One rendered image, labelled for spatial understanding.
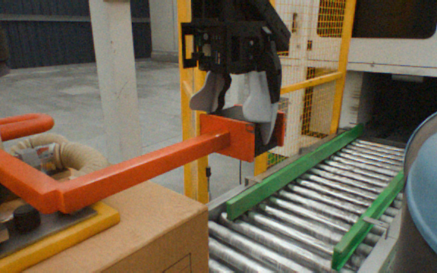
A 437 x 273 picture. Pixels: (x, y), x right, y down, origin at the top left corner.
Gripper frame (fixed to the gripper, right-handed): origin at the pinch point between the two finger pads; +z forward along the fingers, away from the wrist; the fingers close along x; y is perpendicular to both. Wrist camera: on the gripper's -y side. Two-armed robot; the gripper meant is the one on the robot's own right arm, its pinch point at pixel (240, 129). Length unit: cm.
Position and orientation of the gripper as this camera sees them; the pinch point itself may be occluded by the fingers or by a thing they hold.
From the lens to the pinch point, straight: 45.3
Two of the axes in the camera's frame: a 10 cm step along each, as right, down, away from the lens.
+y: -6.4, 2.6, -7.2
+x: 7.7, 2.1, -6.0
